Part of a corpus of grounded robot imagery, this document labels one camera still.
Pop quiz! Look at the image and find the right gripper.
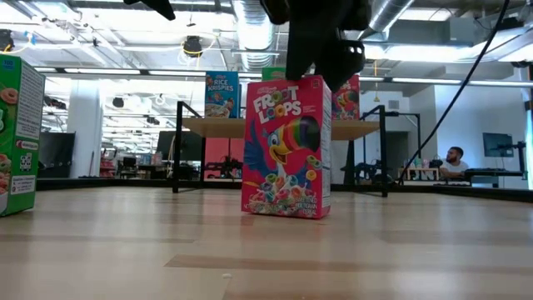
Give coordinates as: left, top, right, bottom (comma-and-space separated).
258, 0, 374, 93

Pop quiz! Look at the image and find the black pole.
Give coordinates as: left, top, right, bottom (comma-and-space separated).
385, 111, 422, 159

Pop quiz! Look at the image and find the silver ventilation duct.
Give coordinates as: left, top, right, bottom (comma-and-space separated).
368, 0, 417, 42
232, 0, 276, 73

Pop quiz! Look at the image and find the white column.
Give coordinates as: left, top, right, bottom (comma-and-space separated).
67, 89, 104, 179

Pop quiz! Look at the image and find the green Apple Jacks cereal box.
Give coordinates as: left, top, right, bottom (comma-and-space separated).
261, 66, 289, 83
0, 53, 47, 218

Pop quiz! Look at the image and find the wooden background table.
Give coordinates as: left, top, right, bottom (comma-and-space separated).
399, 157, 445, 181

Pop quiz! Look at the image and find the person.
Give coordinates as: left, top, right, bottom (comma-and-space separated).
438, 145, 471, 181

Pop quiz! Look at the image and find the wooden shelf with black legs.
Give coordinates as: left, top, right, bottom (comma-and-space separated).
172, 101, 389, 199

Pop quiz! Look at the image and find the black overhead camera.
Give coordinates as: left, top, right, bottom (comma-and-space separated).
182, 35, 205, 58

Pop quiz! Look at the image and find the blue Rice Krispies cereal box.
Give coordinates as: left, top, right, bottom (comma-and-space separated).
203, 69, 242, 119

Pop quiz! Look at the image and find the wall-mounted monitor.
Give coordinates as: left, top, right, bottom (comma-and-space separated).
482, 132, 516, 158

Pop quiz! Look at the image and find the long ceiling light strip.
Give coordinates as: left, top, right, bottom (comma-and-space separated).
360, 76, 533, 88
32, 67, 263, 78

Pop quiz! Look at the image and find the black aluminium table frame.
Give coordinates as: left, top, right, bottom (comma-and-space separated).
36, 177, 533, 204

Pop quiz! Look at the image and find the black screen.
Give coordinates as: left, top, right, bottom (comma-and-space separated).
38, 132, 77, 179

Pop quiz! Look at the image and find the black computer monitor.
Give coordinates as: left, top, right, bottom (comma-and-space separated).
156, 130, 204, 163

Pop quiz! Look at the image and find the red Froot Loops cereal box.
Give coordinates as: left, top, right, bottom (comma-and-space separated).
240, 74, 333, 221
331, 73, 361, 122

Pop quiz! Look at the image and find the white patterned curtain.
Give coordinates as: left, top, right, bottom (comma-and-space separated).
331, 139, 351, 180

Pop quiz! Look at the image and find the long black cable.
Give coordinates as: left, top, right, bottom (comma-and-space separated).
396, 0, 512, 187

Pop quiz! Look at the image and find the red partition panel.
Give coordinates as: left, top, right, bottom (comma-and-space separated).
203, 137, 247, 178

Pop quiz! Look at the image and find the black desk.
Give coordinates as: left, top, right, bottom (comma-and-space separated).
464, 167, 529, 188

